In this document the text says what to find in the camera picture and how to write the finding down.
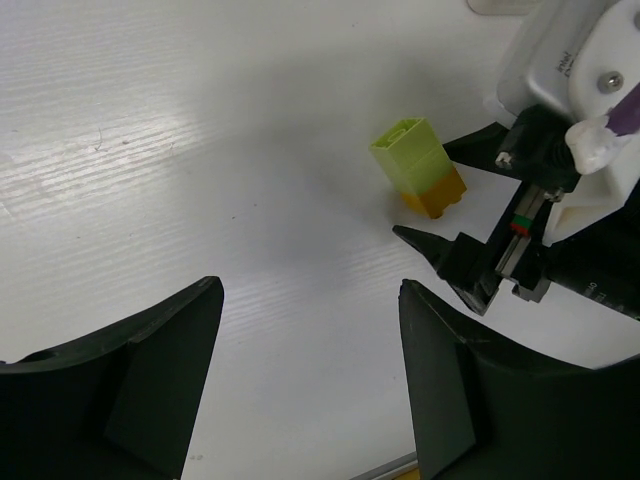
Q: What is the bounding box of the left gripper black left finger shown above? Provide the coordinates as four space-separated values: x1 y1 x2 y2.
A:
1 276 224 479

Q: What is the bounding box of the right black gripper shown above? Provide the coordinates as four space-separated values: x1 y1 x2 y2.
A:
392 105 579 316

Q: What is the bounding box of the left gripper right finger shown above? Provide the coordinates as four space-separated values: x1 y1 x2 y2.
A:
399 280 639 479

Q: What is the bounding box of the yellow green lego stack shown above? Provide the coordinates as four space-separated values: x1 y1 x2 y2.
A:
369 118 467 219

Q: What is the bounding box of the aluminium rail front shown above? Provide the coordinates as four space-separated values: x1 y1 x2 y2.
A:
352 452 418 480

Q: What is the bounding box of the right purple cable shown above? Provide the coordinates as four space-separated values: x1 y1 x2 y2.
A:
602 82 640 137

